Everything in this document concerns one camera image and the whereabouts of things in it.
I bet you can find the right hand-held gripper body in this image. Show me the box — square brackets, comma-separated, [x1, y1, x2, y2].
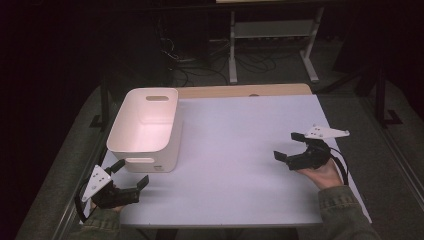
[286, 124, 351, 171]

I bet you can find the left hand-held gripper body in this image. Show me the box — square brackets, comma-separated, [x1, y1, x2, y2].
[81, 164, 141, 210]

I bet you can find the white plastic basket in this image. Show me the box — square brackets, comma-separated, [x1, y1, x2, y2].
[106, 87, 184, 174]

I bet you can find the person's left hand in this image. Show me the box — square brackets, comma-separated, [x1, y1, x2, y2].
[89, 201, 126, 215]

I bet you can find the person's right hand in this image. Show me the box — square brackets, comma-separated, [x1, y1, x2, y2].
[294, 159, 344, 191]

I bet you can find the black metal stand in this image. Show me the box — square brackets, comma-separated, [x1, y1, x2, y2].
[89, 74, 113, 130]
[353, 64, 404, 128]

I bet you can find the wooden table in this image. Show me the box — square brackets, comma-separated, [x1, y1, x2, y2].
[176, 83, 313, 100]

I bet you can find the white metal stand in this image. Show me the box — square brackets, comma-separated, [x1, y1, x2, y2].
[229, 6, 325, 85]

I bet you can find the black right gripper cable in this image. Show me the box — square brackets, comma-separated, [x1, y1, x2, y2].
[328, 146, 350, 186]

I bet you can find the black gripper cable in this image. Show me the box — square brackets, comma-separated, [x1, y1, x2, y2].
[73, 179, 98, 224]
[328, 146, 350, 186]

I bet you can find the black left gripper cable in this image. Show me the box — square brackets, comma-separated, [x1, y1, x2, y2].
[73, 179, 98, 224]

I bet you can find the tangle of floor cables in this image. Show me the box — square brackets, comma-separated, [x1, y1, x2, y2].
[159, 34, 232, 88]

